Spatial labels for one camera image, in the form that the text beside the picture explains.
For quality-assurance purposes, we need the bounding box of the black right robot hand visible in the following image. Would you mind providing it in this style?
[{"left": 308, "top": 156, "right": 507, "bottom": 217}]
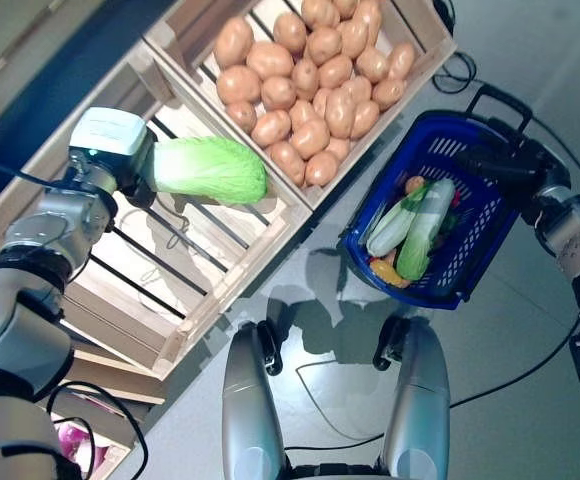
[{"left": 455, "top": 142, "right": 564, "bottom": 194}]

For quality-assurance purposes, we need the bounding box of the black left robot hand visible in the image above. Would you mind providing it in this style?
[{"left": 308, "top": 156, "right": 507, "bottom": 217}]
[{"left": 67, "top": 107, "right": 161, "bottom": 209}]

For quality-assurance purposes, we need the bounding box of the blue plastic shopping basket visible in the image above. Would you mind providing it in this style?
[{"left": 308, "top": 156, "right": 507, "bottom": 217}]
[{"left": 337, "top": 83, "right": 534, "bottom": 311}]

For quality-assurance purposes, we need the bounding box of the short bright-green napa cabbage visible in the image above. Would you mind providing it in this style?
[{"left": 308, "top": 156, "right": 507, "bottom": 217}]
[{"left": 147, "top": 135, "right": 270, "bottom": 206}]

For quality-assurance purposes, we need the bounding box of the long napa cabbage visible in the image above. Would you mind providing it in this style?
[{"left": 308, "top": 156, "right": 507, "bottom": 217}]
[{"left": 395, "top": 178, "right": 457, "bottom": 282}]

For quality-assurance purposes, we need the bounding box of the wooden crate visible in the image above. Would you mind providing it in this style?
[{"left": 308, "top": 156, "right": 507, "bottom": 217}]
[
  {"left": 0, "top": 37, "right": 314, "bottom": 381},
  {"left": 39, "top": 344, "right": 167, "bottom": 480},
  {"left": 142, "top": 0, "right": 459, "bottom": 212}
]

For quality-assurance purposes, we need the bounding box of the pale greyish napa cabbage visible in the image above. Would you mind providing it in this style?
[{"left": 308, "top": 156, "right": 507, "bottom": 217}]
[{"left": 366, "top": 187, "right": 429, "bottom": 255}]

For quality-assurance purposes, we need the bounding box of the yellow bell pepper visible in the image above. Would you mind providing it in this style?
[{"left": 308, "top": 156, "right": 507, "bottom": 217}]
[{"left": 368, "top": 258, "right": 412, "bottom": 290}]

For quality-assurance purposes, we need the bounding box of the silver right robot leg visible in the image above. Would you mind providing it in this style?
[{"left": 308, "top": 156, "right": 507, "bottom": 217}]
[{"left": 373, "top": 313, "right": 452, "bottom": 480}]

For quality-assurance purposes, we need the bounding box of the silver robot leg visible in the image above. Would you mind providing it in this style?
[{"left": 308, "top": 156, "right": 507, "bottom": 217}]
[
  {"left": 221, "top": 319, "right": 291, "bottom": 480},
  {"left": 373, "top": 313, "right": 452, "bottom": 480}
]

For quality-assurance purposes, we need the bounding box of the silver left robot leg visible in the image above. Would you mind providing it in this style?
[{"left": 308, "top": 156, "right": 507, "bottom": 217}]
[{"left": 221, "top": 319, "right": 291, "bottom": 480}]

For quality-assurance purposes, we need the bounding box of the pink white turnip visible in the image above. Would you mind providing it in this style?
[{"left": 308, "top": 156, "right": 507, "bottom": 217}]
[{"left": 57, "top": 422, "right": 109, "bottom": 474}]

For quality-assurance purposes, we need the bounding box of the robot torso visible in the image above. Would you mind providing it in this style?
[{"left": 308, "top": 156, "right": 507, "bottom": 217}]
[{"left": 284, "top": 459, "right": 389, "bottom": 480}]

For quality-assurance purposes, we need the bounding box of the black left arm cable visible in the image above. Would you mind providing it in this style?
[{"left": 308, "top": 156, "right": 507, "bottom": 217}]
[{"left": 0, "top": 155, "right": 59, "bottom": 189}]

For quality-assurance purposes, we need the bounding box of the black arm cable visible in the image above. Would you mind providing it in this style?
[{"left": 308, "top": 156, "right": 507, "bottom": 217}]
[
  {"left": 447, "top": 317, "right": 580, "bottom": 409},
  {"left": 0, "top": 155, "right": 59, "bottom": 189}
]

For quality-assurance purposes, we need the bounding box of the black cable coil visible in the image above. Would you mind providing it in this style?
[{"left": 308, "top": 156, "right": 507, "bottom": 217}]
[{"left": 430, "top": 0, "right": 457, "bottom": 37}]

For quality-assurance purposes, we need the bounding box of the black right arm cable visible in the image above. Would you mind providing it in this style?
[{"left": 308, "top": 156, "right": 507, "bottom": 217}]
[{"left": 447, "top": 317, "right": 580, "bottom": 409}]

